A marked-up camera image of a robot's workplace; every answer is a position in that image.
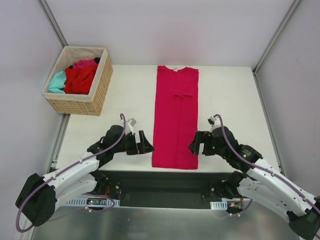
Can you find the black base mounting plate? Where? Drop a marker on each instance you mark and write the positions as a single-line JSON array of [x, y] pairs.
[[177, 190]]

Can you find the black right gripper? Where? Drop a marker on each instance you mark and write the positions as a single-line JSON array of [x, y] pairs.
[[205, 143]]

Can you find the magenta t shirt in basket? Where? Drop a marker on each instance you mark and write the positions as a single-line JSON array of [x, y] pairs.
[[85, 64]]

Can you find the aluminium frame rail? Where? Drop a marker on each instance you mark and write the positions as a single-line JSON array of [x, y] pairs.
[[53, 22], [279, 30]]

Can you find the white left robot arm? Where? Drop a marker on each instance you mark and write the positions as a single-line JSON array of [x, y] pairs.
[[42, 195]]

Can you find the slotted cable duct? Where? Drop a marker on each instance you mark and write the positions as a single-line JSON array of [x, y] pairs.
[[95, 202], [219, 205]]

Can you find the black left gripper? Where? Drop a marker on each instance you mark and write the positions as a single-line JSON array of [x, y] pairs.
[[136, 144]]

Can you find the wicker basket with cloth liner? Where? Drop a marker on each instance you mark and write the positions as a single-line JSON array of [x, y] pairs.
[[90, 104]]

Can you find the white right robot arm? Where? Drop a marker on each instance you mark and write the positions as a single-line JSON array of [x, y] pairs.
[[256, 179]]

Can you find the aluminium frame rail right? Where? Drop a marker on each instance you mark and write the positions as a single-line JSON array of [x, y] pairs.
[[279, 30]]

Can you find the magenta t shirt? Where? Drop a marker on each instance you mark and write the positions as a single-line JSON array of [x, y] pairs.
[[85, 64], [175, 118]]

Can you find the turquoise t shirt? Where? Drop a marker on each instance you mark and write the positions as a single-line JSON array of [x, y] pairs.
[[58, 83]]

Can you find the red t shirt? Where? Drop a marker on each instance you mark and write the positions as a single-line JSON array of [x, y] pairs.
[[79, 80]]

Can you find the right slotted cable duct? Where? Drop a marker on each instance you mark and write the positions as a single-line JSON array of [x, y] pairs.
[[219, 205]]

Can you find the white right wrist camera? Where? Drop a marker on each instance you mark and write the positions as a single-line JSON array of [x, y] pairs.
[[214, 122]]

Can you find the aluminium frame rail left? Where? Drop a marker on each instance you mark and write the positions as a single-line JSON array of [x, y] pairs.
[[53, 22]]

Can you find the left slotted cable duct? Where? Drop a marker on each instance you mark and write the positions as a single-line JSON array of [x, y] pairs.
[[95, 202]]

